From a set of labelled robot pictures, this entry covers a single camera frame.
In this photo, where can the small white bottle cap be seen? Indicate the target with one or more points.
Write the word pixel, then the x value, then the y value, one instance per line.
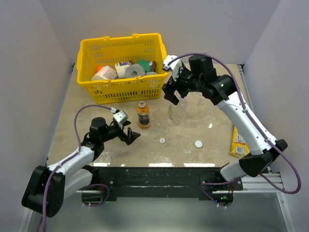
pixel 162 140

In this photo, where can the yellow snack bag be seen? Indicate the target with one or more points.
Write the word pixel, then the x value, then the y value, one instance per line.
pixel 239 147

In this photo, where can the brown packet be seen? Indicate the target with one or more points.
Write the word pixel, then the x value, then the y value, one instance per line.
pixel 152 66

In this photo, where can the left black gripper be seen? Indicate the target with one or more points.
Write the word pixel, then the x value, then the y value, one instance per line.
pixel 130 137

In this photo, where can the grey tape roll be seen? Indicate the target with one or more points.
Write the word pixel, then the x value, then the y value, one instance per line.
pixel 134 70

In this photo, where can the yellow plastic shopping basket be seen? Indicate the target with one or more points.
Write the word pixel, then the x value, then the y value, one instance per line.
pixel 108 51

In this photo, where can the green packet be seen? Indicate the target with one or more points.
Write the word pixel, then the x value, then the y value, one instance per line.
pixel 146 64

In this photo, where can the white bottle orange cap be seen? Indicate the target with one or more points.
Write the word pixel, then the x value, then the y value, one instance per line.
pixel 104 73

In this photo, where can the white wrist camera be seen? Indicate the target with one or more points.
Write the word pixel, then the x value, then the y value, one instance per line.
pixel 173 64
pixel 120 117

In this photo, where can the orange drink bottle blue label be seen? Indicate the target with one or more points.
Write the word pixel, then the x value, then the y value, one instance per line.
pixel 143 115

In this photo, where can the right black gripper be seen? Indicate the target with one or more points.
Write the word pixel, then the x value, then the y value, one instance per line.
pixel 169 89

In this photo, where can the large white bottle cap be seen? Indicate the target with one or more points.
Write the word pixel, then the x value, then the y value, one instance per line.
pixel 198 144

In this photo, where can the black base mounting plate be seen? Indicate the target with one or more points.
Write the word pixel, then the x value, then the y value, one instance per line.
pixel 161 182

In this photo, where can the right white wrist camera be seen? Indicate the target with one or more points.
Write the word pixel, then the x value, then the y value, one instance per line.
pixel 173 64

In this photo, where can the white labelled carton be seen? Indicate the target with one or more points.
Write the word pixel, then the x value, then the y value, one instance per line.
pixel 121 67

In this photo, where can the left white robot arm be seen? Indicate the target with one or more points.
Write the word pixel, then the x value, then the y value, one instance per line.
pixel 49 186

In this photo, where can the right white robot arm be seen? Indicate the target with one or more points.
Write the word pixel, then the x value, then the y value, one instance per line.
pixel 222 91

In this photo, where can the clear plastic bottle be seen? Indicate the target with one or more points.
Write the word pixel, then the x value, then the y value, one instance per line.
pixel 177 112

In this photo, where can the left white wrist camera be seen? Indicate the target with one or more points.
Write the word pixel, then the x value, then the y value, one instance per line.
pixel 120 117

